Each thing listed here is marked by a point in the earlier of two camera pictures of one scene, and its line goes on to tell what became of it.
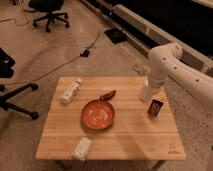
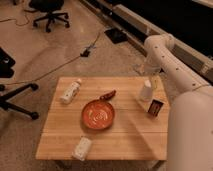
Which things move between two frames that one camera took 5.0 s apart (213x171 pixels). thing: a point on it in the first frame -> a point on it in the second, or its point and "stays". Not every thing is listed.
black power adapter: [85, 54] stays
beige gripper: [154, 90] -> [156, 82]
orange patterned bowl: [98, 114] stays
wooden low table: [105, 119] stays
